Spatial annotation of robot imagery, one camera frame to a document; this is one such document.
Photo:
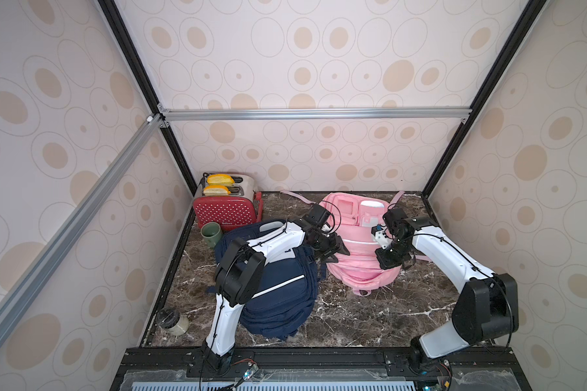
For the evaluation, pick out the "pink backpack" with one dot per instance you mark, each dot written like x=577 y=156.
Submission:
x=356 y=215

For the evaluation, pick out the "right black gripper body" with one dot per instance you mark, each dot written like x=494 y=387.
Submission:
x=386 y=253

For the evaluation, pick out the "yellow toast slice rear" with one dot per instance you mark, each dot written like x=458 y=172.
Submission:
x=220 y=179

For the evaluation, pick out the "left diagonal aluminium bar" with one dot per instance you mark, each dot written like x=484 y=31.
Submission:
x=27 y=288

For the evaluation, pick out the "small green circuit board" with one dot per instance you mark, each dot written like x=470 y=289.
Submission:
x=250 y=372

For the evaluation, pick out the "black right corner post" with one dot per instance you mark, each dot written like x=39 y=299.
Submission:
x=509 y=50

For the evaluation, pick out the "horizontal aluminium frame bar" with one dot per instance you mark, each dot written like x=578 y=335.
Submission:
x=203 y=115

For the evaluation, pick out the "black left corner post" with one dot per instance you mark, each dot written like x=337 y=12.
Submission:
x=122 y=36

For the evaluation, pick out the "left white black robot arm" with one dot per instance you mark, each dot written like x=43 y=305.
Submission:
x=242 y=255

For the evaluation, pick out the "green mug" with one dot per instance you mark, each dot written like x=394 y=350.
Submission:
x=212 y=233

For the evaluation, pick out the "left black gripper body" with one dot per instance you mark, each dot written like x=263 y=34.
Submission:
x=323 y=245

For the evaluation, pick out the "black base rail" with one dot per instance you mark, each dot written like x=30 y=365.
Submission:
x=318 y=369

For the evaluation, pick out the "navy blue backpack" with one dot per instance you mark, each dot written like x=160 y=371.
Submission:
x=286 y=297

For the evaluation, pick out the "yellow toast slice front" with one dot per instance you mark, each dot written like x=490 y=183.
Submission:
x=216 y=190

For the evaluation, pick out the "black corner post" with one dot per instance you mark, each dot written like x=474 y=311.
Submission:
x=509 y=50
x=122 y=36

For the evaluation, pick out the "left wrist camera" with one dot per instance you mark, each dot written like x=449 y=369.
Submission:
x=317 y=216

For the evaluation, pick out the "red dotted toaster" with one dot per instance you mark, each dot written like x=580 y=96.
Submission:
x=243 y=207

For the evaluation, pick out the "yellow toast slice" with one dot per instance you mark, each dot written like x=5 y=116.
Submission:
x=216 y=190
x=220 y=179

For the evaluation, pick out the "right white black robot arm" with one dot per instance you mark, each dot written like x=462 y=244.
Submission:
x=487 y=307

